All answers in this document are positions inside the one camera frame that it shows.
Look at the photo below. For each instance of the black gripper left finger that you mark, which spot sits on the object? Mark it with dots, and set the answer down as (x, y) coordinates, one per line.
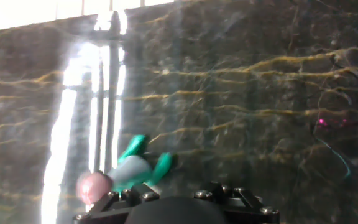
(110, 208)

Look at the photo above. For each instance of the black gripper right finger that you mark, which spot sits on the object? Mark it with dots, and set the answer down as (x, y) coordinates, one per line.
(250, 211)

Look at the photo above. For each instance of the green dolphin toy with ball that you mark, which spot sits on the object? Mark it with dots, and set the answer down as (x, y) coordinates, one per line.
(132, 171)

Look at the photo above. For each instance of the black marble pattern mat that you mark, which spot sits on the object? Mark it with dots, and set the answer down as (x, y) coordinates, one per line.
(228, 93)

